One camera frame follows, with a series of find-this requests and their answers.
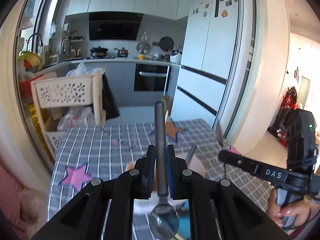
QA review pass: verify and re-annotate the white utensil holder caddy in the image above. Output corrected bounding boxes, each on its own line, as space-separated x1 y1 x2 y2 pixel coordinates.
125 152 206 215

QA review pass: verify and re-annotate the dark metal spoon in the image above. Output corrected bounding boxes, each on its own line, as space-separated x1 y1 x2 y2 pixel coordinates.
149 101 179 239

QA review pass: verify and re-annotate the kitchen faucet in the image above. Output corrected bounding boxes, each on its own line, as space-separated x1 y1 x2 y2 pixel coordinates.
26 32 43 54

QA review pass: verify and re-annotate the person's right hand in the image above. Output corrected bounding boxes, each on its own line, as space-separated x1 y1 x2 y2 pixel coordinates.
266 188 319 228

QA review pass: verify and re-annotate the orange star patch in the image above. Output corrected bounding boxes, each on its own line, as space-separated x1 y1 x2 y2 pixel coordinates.
165 121 185 143

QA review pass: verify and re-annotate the grey checked tablecloth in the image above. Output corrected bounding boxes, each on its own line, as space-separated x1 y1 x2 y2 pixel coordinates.
47 119 271 219

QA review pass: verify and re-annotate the pink star patch left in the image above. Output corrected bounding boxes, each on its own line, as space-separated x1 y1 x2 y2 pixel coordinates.
60 164 92 191

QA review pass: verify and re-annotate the black built-in oven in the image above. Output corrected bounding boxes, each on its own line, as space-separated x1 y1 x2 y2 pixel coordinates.
134 64 171 92

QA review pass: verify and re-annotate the white refrigerator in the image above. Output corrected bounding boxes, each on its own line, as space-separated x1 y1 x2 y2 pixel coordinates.
170 0 238 126

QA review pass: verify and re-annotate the black wok on stove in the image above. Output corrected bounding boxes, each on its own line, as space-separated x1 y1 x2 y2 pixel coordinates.
90 46 108 58

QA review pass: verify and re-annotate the black range hood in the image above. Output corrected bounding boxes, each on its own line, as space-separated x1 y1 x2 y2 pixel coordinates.
88 11 144 41

